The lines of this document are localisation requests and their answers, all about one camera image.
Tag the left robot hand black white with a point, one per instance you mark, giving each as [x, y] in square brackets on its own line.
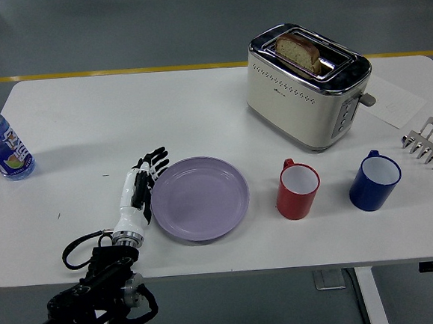
[128, 214]

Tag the purple round plate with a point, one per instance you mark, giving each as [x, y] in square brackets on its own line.
[200, 199]

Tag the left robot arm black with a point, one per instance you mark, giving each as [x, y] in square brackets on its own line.
[98, 280]

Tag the clear water bottle blue label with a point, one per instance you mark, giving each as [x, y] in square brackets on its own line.
[7, 146]

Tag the red mug white inside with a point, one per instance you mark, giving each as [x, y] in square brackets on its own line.
[293, 204]

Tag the cream and chrome toaster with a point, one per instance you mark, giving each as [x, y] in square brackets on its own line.
[294, 107]

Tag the grey box under table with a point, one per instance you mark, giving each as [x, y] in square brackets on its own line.
[329, 280]

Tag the bread slice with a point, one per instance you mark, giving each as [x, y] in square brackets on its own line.
[298, 52]

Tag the blue mug white inside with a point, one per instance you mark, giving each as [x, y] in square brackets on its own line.
[367, 195]

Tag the white table leg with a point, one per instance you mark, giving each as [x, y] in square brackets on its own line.
[373, 299]

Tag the white paper sheet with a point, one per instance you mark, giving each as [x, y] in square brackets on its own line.
[399, 106]

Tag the silver metal toast rack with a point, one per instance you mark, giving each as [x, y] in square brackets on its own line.
[432, 141]

